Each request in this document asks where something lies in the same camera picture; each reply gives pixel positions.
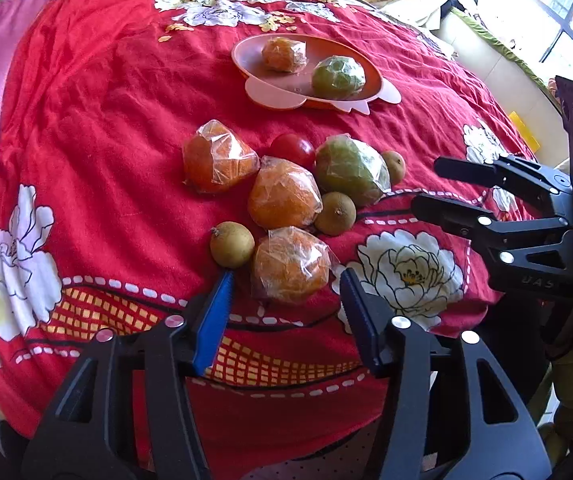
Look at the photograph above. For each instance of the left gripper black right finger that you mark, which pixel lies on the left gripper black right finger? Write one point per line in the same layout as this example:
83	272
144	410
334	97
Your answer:
397	350

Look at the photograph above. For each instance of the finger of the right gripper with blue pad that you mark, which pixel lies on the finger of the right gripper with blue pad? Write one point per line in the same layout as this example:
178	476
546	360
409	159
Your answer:
491	172

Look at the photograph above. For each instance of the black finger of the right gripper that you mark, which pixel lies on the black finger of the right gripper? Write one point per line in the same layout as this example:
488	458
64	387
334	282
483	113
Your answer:
471	219

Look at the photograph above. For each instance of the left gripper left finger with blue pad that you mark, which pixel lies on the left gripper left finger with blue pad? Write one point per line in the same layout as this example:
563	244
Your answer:
178	348

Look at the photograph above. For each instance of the small brown longan fruit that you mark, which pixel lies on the small brown longan fruit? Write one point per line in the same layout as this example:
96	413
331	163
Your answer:
396	165
338	215
231	244

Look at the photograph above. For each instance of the orange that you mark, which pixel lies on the orange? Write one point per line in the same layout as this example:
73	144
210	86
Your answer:
290	265
214	159
285	55
284	194

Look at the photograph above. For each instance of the green fruit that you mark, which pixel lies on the green fruit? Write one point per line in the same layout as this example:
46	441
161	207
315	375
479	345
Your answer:
352	167
338	77

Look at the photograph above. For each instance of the red tomato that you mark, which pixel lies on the red tomato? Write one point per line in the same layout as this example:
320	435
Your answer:
295	148

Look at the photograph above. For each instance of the yellow paper bag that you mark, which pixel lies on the yellow paper bag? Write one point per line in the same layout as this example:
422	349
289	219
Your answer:
525	132

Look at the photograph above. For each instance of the cream sofa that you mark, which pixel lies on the cream sofa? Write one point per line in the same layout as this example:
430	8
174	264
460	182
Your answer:
515	87

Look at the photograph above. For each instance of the red floral bedspread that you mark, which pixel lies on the red floral bedspread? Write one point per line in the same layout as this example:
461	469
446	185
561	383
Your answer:
98	227

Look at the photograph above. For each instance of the pink crab-shaped plastic plate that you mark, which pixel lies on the pink crab-shaped plastic plate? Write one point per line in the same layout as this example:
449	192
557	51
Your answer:
288	91

